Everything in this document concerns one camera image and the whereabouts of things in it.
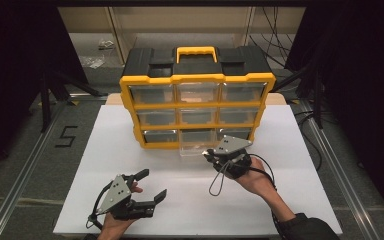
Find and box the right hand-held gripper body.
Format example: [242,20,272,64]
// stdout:
[211,134,254,180]

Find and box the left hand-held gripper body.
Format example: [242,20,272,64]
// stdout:
[95,173,158,221]

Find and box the small clear plastic drawer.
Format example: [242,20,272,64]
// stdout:
[179,128,222,158]

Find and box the yellow black drawer organizer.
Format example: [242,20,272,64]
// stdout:
[119,45,277,150]

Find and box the person's left hand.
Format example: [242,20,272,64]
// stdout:
[97,181,144,240]

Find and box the person's right hand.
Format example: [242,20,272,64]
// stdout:
[235,156,278,200]

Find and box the white foam board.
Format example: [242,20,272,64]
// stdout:
[53,104,344,237]

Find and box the grid of clear organizer drawers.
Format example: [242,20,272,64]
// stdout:
[128,81,268,144]

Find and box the black metal stand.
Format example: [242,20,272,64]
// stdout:
[39,68,109,134]
[273,63,324,130]

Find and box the large crumpled clear plastic bag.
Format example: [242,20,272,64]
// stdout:
[79,54,106,70]

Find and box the small crumpled clear plastic bag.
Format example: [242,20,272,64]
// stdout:
[98,38,115,51]

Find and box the beige shelf unit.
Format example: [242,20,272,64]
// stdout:
[58,6,306,56]

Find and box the black curtain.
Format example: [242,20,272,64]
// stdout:
[0,0,89,183]
[284,0,384,229]

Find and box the right hand-held gripper cable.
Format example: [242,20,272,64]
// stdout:
[208,153,289,240]

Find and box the hand-held gripper cable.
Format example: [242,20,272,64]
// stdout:
[85,181,114,232]
[208,153,289,240]

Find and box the left hand-held gripper cable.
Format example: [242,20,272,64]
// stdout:
[85,181,114,232]

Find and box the aluminium floor rail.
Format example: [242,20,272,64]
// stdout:
[298,99,383,240]
[0,96,71,240]

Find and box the yellow carry handle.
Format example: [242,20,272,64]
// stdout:
[175,45,218,64]

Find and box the bundle of hanging black cables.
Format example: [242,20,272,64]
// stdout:
[248,6,296,68]

